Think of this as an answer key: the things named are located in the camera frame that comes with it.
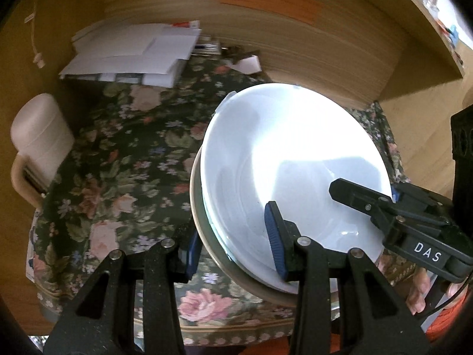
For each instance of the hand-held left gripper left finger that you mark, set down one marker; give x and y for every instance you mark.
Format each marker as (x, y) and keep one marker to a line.
(193, 253)

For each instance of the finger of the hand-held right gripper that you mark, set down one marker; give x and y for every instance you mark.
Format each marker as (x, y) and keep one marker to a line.
(358, 198)
(421, 199)

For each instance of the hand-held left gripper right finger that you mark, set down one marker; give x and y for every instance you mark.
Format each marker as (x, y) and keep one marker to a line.
(275, 240)

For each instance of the dark brown plate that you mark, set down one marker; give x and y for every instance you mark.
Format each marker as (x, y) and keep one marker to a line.
(236, 270)

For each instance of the white plate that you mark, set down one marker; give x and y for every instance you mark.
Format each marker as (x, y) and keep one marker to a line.
(295, 148)

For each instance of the person's right hand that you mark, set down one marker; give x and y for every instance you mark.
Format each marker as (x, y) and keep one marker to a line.
(419, 292)

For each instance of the floral tablecloth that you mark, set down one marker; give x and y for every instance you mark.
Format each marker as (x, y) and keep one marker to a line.
(129, 177)

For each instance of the small white paper box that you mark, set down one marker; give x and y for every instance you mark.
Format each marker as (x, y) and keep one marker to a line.
(247, 64)

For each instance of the beige mug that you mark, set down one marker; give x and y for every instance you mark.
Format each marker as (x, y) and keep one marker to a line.
(38, 140)

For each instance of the stack of white papers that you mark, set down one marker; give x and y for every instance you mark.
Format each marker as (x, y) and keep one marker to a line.
(125, 51)

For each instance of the orange sticky note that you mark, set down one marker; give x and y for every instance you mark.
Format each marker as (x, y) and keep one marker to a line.
(269, 0)

